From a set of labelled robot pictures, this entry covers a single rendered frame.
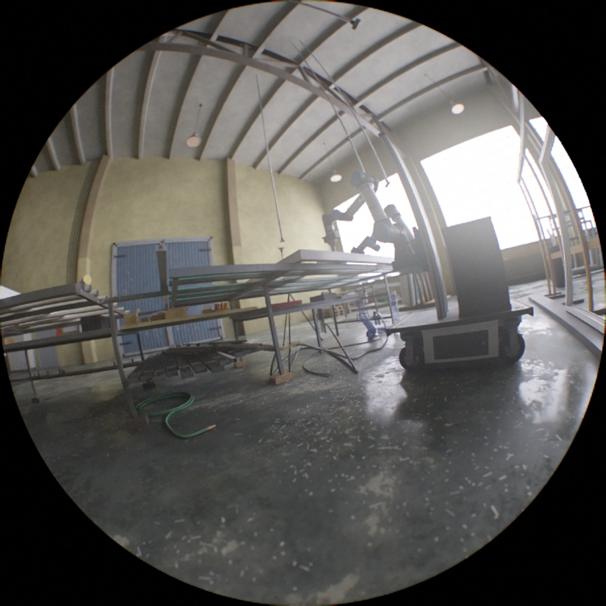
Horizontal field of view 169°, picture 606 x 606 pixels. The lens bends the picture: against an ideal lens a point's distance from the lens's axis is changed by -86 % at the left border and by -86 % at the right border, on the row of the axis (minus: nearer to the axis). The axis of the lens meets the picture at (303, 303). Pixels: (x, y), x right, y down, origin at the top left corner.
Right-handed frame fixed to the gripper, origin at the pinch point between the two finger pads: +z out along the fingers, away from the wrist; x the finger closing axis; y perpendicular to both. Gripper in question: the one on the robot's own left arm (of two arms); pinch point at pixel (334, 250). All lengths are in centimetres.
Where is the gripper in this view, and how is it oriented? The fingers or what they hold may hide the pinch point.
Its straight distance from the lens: 164.8
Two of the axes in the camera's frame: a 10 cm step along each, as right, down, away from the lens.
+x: 6.0, -1.4, -7.9
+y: -7.8, 1.2, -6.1
